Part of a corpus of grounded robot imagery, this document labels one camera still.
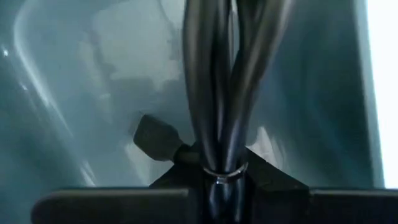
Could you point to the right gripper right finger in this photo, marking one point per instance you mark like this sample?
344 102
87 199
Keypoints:
342 207

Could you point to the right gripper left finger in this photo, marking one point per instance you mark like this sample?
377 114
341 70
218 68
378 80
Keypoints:
109 207

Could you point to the grey-blue plastic bin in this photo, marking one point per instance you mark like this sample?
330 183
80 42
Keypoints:
62 93

